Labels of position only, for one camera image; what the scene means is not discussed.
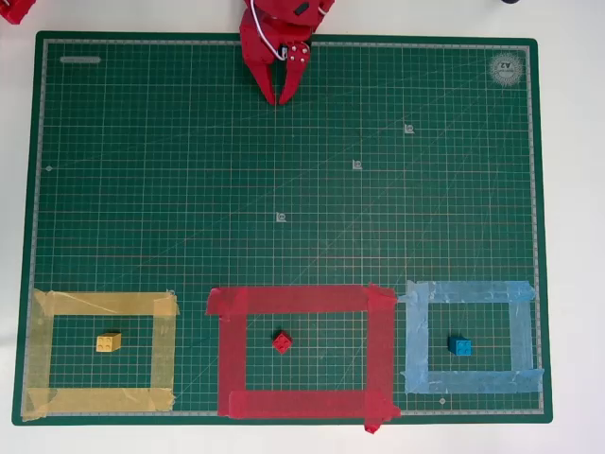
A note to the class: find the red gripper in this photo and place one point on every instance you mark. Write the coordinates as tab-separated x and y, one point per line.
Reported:
257	49

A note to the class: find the red toy brick cube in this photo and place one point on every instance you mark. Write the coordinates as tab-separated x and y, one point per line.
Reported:
282	342

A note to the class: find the red leader robot arm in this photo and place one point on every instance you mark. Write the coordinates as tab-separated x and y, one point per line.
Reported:
16	10

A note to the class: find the red robot arm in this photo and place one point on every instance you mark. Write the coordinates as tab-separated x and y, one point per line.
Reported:
293	8

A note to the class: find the yellow toy brick cube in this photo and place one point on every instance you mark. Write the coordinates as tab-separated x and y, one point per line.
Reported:
108	343

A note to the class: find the blue toy brick cube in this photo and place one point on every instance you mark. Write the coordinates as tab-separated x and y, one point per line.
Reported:
459	346

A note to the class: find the red tape square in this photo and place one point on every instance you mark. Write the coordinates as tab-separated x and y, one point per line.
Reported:
302	404

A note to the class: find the blue tape square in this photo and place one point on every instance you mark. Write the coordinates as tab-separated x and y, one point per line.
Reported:
472	382

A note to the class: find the yellow tape square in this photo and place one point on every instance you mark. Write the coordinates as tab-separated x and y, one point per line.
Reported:
94	401

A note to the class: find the green cutting mat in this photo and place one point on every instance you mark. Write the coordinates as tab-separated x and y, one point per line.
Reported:
283	198

